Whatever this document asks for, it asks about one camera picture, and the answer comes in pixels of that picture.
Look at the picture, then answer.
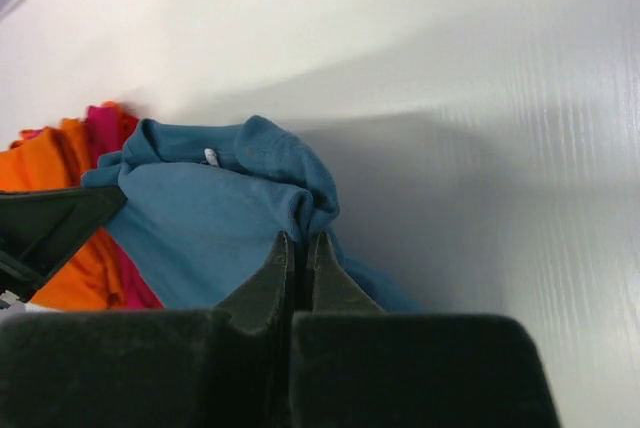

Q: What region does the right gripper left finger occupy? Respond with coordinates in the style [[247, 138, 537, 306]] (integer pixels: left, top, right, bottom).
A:
[[1, 234, 295, 427]]

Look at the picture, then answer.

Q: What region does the pink t shirt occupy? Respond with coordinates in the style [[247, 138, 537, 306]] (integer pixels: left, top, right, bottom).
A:
[[18, 102, 162, 309]]

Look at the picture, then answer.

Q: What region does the teal blue t shirt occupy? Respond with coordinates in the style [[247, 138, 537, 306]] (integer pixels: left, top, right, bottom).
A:
[[79, 114, 426, 314]]

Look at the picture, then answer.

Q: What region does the orange t shirt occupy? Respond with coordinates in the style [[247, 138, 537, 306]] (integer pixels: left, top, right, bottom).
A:
[[1, 119, 125, 311]]

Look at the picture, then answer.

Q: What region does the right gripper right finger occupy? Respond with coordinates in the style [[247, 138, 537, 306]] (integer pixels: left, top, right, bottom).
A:
[[289, 233, 560, 427]]

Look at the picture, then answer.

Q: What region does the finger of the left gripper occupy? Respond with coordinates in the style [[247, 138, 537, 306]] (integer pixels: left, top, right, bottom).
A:
[[1, 187, 126, 301]]

